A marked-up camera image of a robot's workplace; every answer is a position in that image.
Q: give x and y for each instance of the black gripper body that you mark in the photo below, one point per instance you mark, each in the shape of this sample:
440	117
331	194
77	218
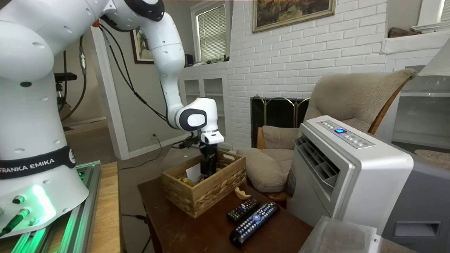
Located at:
210	153

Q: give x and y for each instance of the dark wooden side table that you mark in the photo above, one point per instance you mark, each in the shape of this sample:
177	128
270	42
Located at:
173	231

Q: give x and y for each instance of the small framed wall picture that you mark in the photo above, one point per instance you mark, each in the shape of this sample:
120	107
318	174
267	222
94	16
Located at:
139	45

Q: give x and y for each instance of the framed landscape painting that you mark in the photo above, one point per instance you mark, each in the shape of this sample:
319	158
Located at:
269	14

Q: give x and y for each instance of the grey plastic bin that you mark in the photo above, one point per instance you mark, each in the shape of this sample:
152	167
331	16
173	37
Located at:
339	236

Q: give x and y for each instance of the black Sony remote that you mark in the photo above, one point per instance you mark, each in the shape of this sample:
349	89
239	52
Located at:
242	210

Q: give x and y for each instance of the woven wooden box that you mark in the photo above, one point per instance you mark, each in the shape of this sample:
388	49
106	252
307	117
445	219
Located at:
194	198

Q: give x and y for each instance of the black fireplace screen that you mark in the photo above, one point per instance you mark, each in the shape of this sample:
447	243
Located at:
276	111

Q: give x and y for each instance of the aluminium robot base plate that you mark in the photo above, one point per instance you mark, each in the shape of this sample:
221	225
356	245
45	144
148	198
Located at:
65	225

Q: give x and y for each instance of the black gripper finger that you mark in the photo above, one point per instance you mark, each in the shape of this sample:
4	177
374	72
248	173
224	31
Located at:
204	170
212	169

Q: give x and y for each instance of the black RCA remote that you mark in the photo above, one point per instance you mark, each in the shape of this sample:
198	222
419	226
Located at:
250	225

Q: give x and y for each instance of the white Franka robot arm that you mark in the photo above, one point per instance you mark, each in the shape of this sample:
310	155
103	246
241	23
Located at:
32	32

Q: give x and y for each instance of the light wooden robot table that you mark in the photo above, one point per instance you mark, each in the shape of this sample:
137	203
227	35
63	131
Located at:
106	231

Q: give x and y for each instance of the white built-in shelf cabinet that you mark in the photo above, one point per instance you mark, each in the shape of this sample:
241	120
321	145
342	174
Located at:
207	80

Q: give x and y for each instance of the white portable air conditioner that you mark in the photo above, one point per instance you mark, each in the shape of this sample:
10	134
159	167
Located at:
336	180

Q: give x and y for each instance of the wooden zigzag block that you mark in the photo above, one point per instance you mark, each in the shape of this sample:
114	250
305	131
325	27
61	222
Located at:
241	194

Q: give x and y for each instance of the beige rocking armchair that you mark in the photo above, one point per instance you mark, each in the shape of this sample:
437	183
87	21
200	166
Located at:
339	103

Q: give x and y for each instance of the white paper card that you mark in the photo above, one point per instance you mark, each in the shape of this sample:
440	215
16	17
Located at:
193	173

